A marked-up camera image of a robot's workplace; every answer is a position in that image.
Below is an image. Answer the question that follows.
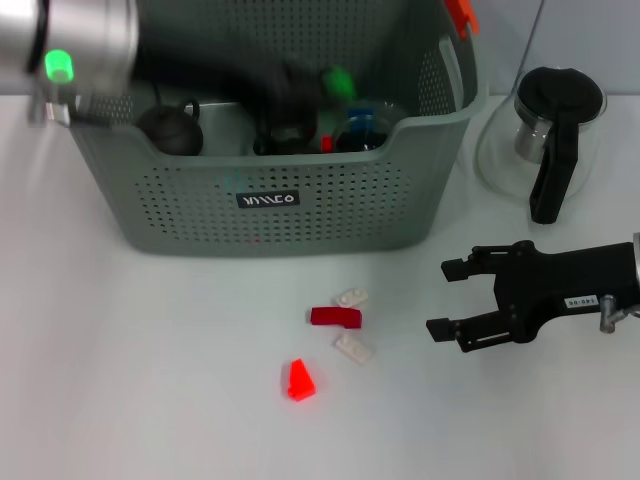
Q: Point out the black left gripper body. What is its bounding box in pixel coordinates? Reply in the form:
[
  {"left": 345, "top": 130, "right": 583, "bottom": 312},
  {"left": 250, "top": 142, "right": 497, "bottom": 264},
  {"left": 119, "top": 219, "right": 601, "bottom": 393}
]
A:
[{"left": 132, "top": 42, "right": 321, "bottom": 117}]

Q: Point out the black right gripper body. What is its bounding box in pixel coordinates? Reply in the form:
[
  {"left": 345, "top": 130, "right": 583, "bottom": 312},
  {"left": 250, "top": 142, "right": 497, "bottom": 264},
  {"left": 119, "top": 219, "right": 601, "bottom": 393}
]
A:
[{"left": 492, "top": 239, "right": 640, "bottom": 346}]

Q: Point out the white toy brick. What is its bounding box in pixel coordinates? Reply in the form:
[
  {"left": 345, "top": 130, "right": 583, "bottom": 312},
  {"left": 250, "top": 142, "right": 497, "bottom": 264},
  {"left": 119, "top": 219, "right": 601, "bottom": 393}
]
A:
[
  {"left": 335, "top": 288, "right": 371, "bottom": 309},
  {"left": 333, "top": 333, "right": 375, "bottom": 365}
]

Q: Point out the glass teacup with black base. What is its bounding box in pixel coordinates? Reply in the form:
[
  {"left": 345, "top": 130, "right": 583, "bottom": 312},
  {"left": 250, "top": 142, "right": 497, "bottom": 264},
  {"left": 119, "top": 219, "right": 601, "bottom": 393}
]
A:
[
  {"left": 329, "top": 113, "right": 396, "bottom": 154},
  {"left": 252, "top": 119, "right": 326, "bottom": 157}
]

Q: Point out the dark red arch brick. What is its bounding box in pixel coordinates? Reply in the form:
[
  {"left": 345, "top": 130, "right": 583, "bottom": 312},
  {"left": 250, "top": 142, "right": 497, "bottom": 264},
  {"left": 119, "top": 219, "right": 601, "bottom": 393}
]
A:
[{"left": 309, "top": 306, "right": 364, "bottom": 331}]

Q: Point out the bright green toy brick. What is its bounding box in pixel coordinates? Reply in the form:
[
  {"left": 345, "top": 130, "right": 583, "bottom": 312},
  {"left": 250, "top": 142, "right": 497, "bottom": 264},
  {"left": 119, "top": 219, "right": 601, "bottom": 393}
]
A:
[{"left": 319, "top": 66, "right": 359, "bottom": 104}]

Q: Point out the grey perforated plastic storage bin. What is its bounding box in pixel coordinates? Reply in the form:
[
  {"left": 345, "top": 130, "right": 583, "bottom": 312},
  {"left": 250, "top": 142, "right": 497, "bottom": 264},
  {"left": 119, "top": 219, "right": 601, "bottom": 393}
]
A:
[{"left": 64, "top": 0, "right": 489, "bottom": 259}]

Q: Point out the black clay teapot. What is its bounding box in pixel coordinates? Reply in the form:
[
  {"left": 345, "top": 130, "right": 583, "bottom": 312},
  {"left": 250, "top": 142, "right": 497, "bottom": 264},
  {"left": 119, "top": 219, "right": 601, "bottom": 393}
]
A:
[{"left": 134, "top": 99, "right": 205, "bottom": 157}]

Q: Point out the bright red slope brick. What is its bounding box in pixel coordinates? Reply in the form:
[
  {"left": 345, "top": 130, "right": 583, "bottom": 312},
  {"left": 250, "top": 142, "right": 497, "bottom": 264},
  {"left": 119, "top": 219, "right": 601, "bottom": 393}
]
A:
[{"left": 287, "top": 357, "right": 317, "bottom": 402}]

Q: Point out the right gripper cable with connector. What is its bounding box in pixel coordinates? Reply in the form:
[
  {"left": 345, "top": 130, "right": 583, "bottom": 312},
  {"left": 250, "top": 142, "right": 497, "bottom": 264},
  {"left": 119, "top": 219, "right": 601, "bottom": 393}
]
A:
[{"left": 599, "top": 294, "right": 640, "bottom": 334}]

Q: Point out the gripper cable with connector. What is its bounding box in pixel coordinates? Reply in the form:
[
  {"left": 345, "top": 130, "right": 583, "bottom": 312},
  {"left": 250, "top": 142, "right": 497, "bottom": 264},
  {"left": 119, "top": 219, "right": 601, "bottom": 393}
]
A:
[
  {"left": 599, "top": 294, "right": 640, "bottom": 334},
  {"left": 27, "top": 82, "right": 161, "bottom": 130}
]

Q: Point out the glass teapot with black handle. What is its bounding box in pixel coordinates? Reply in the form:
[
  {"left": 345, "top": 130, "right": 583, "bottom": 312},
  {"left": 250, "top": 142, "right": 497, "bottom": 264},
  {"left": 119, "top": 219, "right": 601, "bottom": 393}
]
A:
[{"left": 474, "top": 66, "right": 609, "bottom": 225}]

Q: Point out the left gripper cable with connector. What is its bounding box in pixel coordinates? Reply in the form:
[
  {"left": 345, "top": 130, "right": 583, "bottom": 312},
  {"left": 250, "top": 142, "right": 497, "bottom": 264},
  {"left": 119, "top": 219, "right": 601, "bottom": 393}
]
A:
[{"left": 27, "top": 82, "right": 161, "bottom": 130}]

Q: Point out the orange bin handle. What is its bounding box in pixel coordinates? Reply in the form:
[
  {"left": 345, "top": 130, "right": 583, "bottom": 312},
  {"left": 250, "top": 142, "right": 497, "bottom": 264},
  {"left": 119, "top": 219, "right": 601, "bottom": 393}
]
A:
[{"left": 443, "top": 0, "right": 481, "bottom": 40}]

